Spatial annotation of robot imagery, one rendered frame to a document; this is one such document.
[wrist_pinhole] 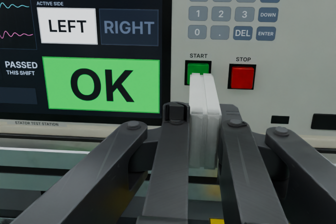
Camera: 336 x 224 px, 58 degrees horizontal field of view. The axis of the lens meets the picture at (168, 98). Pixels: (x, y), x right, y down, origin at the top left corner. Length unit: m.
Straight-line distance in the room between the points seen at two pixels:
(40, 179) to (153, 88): 0.13
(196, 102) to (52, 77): 0.17
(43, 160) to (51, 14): 0.13
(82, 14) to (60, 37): 0.03
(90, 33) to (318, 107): 0.21
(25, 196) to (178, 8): 0.40
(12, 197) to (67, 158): 0.28
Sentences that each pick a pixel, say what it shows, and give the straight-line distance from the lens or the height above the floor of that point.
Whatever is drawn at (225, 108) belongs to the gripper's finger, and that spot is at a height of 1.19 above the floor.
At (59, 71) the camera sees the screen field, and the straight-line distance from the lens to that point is 0.29.
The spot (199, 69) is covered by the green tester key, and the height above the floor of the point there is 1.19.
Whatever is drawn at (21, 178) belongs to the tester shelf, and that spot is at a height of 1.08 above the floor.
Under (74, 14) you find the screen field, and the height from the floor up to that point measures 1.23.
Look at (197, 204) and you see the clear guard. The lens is 0.30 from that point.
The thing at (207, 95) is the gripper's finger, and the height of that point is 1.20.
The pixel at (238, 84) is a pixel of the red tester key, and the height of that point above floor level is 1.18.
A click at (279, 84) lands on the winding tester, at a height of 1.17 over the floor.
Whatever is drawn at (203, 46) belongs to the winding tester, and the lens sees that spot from 0.26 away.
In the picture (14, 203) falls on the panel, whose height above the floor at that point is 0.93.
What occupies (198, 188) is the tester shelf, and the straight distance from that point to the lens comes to 0.28.
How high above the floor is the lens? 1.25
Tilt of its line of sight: 20 degrees down
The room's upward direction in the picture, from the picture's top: 1 degrees clockwise
